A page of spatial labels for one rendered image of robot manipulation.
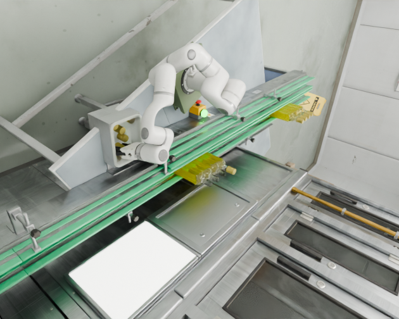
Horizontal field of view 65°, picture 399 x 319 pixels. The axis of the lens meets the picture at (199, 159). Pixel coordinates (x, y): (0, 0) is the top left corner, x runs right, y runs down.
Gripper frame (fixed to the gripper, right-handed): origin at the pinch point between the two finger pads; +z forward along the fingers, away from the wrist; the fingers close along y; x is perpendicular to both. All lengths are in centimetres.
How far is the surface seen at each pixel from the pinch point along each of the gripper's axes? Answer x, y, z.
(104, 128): 12.0, -7.1, -2.3
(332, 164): -278, 618, 120
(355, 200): -53, 86, -77
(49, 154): 3.2, -24.0, 20.5
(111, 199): -17.1, -15.6, -7.2
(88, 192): -12.8, -21.0, 0.8
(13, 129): 13, -24, 55
